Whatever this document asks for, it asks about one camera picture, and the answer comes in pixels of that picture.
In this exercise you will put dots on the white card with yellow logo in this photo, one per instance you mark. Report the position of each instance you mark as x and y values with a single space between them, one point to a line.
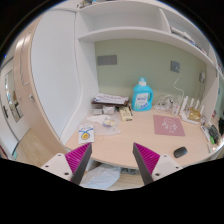
85 133

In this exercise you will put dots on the clear plastic bag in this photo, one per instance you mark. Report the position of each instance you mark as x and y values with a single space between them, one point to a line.
105 125

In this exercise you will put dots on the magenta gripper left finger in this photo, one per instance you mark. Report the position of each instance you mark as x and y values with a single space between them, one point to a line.
70 166

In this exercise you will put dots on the blue detergent bottle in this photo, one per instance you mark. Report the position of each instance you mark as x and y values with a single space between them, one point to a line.
142 96

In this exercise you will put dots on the grey wall socket panel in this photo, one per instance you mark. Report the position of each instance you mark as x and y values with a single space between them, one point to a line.
107 60

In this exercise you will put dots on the stack of books and papers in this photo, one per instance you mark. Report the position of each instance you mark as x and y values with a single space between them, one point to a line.
110 100

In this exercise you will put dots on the white wifi router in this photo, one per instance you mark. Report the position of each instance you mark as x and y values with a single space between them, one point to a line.
191 111

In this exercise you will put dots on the white wall shelf unit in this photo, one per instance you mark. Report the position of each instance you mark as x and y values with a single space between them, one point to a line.
147 20

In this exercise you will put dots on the white cloth under desk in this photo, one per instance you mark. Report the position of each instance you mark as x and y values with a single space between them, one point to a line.
101 177

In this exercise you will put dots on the yellow small box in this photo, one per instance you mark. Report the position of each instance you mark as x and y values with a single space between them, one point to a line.
125 114

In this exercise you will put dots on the black calculator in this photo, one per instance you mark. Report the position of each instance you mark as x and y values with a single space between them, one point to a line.
213 132

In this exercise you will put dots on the pink mouse pad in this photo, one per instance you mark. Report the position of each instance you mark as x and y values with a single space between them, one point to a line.
170 126

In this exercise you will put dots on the wooden door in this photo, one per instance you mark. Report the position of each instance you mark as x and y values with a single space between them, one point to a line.
40 144

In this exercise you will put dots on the black computer mouse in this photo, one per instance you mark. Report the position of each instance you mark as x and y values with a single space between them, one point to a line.
180 152

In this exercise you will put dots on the grey wall outlet with plug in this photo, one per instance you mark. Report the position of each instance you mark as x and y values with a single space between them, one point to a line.
175 66

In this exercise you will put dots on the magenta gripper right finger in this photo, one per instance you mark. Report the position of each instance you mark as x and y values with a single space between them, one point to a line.
153 166

